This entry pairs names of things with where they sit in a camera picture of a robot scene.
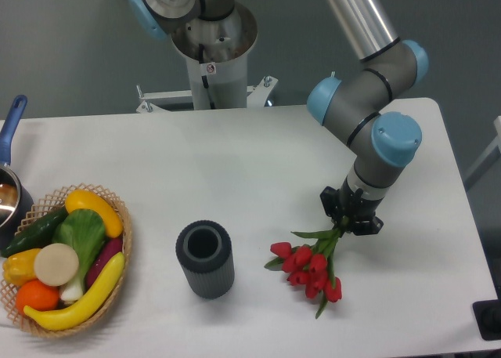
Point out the green leafy bok choy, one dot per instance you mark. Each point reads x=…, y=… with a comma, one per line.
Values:
x=84, y=231

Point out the beige round disc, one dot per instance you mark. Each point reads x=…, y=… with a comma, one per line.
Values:
x=56, y=264

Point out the purple sweet potato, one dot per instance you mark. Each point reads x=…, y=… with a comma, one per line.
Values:
x=110, y=248

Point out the yellow bell pepper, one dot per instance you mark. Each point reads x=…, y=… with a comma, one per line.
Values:
x=18, y=269

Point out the blue handled saucepan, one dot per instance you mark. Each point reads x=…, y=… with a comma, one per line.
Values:
x=16, y=202

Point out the white frame right edge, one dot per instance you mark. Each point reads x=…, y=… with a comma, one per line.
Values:
x=485, y=160

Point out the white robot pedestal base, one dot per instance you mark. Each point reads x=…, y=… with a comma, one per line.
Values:
x=213, y=86

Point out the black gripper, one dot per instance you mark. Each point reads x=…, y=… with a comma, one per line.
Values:
x=359, y=208

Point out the yellow squash upper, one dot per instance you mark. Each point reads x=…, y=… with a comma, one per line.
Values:
x=85, y=199

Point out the woven wicker basket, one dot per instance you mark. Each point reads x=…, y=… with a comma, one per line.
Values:
x=49, y=203

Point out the red tulip bouquet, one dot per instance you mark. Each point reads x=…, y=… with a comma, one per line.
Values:
x=312, y=265

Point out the orange fruit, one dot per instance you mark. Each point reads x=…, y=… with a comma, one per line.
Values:
x=38, y=296

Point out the dark grey ribbed vase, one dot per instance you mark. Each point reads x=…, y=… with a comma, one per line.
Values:
x=204, y=251

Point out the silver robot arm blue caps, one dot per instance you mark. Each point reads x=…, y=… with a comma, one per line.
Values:
x=215, y=37

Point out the green cucumber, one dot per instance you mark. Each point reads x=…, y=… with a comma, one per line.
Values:
x=37, y=235

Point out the black device table corner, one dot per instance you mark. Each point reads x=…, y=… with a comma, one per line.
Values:
x=487, y=315

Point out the yellow banana squash lower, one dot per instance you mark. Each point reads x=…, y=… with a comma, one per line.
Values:
x=87, y=305

